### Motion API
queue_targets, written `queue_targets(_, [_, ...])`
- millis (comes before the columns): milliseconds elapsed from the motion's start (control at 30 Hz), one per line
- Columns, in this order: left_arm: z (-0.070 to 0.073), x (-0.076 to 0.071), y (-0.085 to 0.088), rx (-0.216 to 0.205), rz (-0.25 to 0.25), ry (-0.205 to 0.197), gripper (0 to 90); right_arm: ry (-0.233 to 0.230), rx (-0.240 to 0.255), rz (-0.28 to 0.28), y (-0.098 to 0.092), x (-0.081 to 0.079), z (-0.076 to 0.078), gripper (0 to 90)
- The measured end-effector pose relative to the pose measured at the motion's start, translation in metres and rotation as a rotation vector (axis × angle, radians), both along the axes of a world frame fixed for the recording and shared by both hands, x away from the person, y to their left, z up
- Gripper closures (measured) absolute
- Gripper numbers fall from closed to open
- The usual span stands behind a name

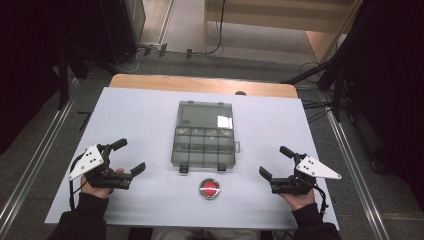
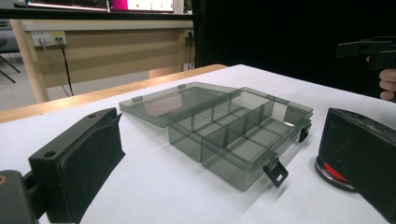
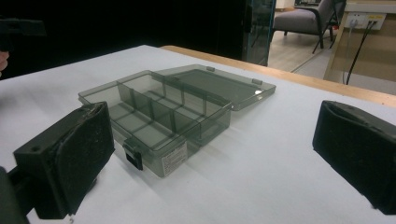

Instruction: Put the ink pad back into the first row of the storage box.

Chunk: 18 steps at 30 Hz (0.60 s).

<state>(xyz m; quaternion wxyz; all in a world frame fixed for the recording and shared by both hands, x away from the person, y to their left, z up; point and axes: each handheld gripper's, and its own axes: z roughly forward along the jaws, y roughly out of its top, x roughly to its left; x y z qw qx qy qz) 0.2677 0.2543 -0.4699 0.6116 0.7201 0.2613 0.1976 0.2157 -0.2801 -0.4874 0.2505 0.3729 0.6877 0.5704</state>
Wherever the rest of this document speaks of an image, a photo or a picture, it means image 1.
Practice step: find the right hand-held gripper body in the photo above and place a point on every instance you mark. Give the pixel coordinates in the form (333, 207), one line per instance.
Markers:
(313, 168)

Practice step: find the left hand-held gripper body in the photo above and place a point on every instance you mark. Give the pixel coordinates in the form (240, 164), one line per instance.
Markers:
(89, 161)

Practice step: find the person's left hand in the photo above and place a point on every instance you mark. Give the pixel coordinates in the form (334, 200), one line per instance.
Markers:
(95, 192)

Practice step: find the person's right hand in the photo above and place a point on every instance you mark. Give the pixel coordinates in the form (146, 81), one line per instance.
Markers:
(300, 201)

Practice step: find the white table board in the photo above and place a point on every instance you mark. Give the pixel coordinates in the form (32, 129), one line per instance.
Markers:
(150, 116)

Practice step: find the black angled floor tool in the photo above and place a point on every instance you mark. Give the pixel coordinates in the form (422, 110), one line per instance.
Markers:
(85, 118)

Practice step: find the round red silver-rimmed disc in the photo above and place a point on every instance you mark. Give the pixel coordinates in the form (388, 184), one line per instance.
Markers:
(209, 189)

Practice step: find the clear plastic compartment box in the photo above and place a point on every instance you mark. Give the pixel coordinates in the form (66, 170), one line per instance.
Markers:
(203, 140)

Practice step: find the black stand leg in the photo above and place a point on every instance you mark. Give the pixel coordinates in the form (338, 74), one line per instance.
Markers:
(306, 73)

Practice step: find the wooden table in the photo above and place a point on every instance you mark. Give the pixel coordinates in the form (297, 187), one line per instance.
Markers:
(200, 85)

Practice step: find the power strip with plugs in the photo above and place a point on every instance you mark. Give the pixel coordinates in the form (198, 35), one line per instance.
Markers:
(155, 48)

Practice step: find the black cabinet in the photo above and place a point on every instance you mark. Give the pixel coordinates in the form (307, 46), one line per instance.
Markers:
(123, 30)

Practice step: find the light wooden shelf unit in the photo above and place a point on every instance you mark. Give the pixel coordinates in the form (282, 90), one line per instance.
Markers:
(266, 15)

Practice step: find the metal floor rail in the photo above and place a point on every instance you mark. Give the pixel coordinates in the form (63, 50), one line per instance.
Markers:
(36, 160)
(356, 180)

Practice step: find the black stand post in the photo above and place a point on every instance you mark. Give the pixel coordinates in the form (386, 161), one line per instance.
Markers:
(63, 83)

